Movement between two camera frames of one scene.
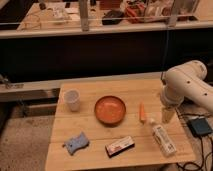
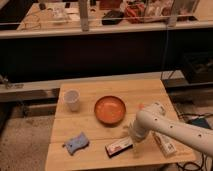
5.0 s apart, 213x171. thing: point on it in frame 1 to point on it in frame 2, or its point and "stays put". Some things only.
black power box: (198, 126) stays put
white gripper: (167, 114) to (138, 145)
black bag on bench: (112, 17) stays put
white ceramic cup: (72, 97) stays put
